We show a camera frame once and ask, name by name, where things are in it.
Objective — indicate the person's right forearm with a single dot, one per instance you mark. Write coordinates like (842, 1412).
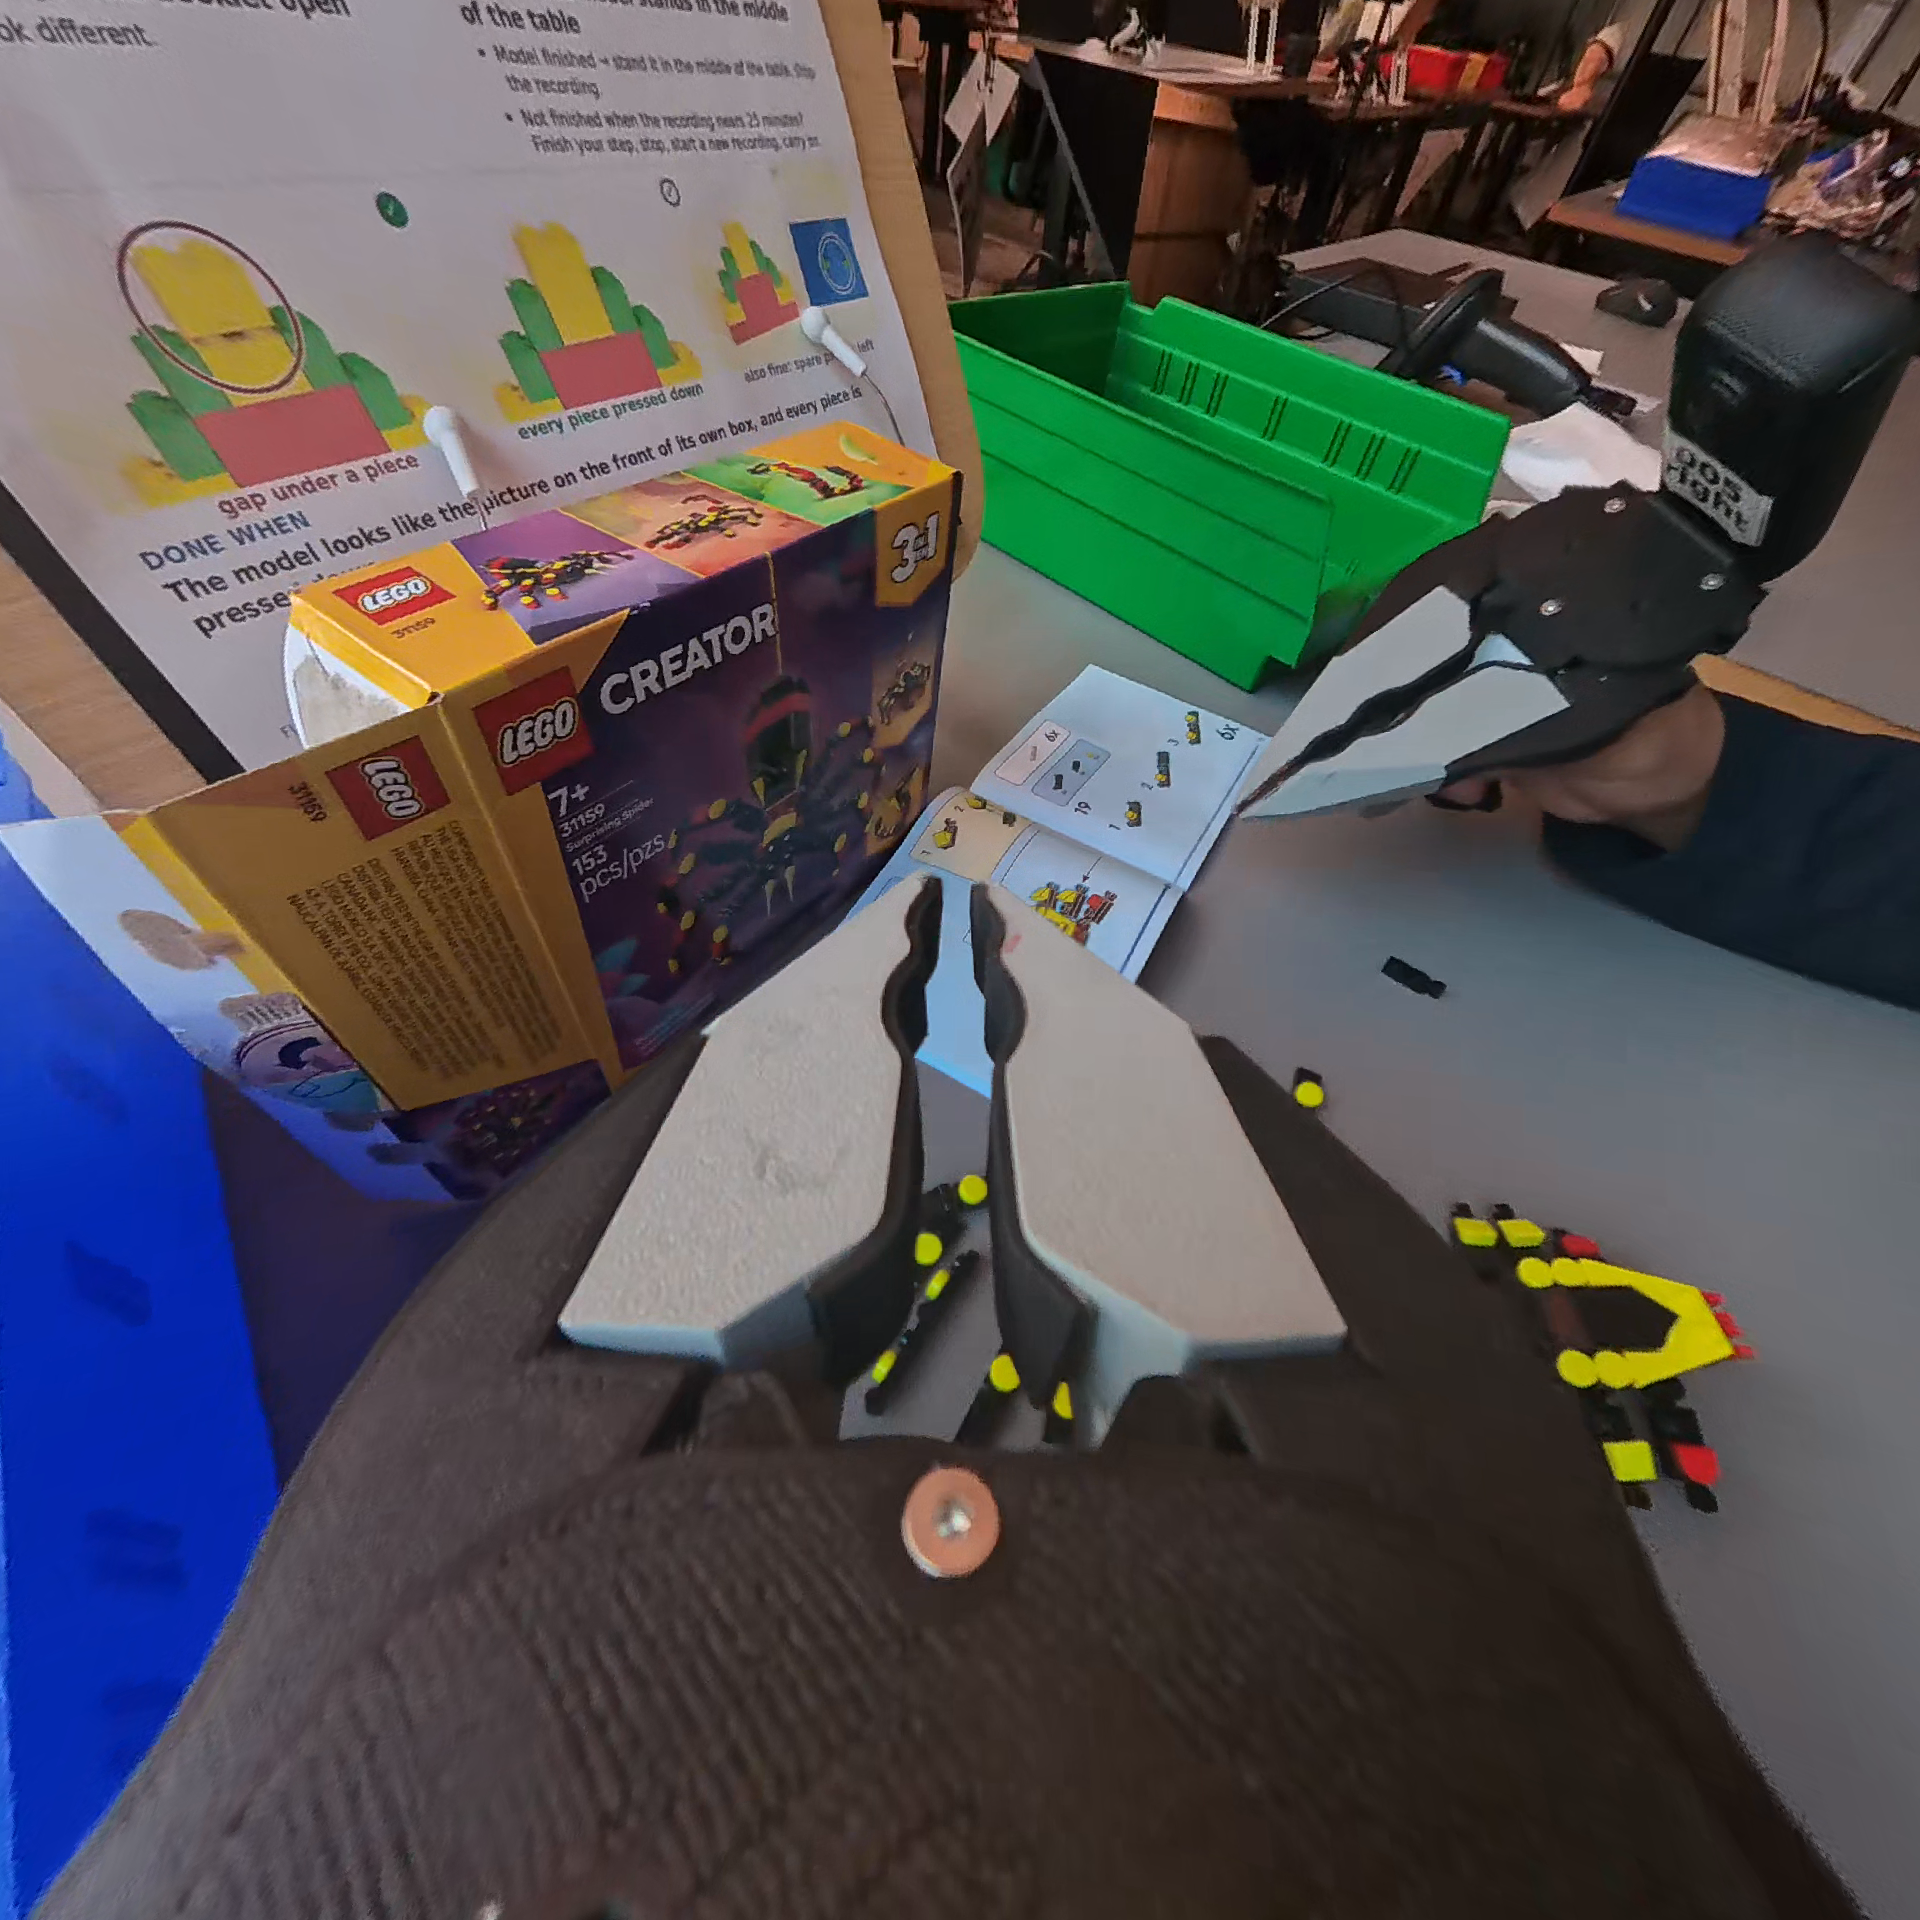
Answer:
(1799, 840)

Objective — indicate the wooden cabinet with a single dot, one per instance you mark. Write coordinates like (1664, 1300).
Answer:
(1192, 193)

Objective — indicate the black computer mouse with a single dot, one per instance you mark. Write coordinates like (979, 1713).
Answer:
(1637, 303)

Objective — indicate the lego instruction booklet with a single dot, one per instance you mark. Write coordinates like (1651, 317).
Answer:
(1111, 749)

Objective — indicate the yellow black lego model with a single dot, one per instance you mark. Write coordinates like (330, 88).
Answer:
(1633, 1322)

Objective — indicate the black barcode scanner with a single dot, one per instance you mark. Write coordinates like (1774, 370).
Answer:
(1501, 355)

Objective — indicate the blue plastic bin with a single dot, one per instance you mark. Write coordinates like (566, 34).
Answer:
(106, 1351)

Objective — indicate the purple yellow lego box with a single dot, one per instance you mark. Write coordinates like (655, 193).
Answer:
(719, 721)

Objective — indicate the instruction poster board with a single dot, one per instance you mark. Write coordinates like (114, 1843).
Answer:
(916, 227)

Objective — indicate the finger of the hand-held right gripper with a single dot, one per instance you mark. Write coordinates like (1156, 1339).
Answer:
(1424, 735)
(1412, 643)

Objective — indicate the white paper sheet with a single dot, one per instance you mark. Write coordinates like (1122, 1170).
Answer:
(1574, 452)

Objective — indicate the small blue box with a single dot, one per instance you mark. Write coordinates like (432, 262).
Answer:
(1697, 193)

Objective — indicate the green plastic bin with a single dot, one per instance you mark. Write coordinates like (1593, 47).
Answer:
(1200, 436)

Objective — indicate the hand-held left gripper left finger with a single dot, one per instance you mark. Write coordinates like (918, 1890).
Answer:
(749, 1170)

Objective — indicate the silver foil bags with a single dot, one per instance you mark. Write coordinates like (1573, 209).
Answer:
(1847, 173)

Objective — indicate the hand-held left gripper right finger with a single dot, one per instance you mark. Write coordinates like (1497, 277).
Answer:
(1154, 1188)

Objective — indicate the white instruction poster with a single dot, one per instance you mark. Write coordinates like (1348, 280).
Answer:
(451, 150)

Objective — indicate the small black lego piece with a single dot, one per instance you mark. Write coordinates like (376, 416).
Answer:
(1412, 978)

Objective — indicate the red bin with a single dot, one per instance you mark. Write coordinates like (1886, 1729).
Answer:
(1453, 68)

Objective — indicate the person's right hand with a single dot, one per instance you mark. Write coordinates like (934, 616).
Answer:
(1633, 772)

